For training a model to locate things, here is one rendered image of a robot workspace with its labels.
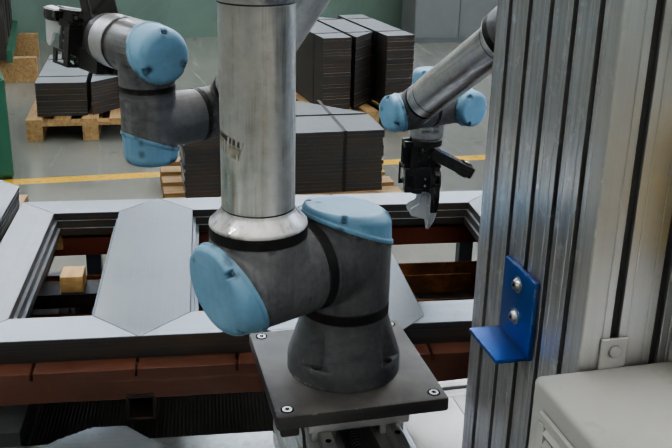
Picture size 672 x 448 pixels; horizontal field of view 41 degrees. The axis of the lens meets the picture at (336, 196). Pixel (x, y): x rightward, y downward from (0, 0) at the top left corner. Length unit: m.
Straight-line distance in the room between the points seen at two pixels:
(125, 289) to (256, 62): 0.98
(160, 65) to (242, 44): 0.24
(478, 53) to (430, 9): 8.26
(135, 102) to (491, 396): 0.58
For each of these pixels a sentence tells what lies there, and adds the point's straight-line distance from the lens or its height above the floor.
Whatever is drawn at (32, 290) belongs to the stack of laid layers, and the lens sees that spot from 1.99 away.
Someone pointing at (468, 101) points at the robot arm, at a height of 1.24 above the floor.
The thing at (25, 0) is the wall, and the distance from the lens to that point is 9.91.
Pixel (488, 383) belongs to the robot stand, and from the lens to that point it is 1.09.
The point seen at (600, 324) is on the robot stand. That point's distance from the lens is 0.87.
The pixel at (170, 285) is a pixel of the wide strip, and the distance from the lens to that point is 1.87.
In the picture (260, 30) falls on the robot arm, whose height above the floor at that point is 1.50.
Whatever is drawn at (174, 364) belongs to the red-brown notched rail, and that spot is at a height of 0.83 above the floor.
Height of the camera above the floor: 1.66
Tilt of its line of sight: 19 degrees down
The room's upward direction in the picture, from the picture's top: 1 degrees clockwise
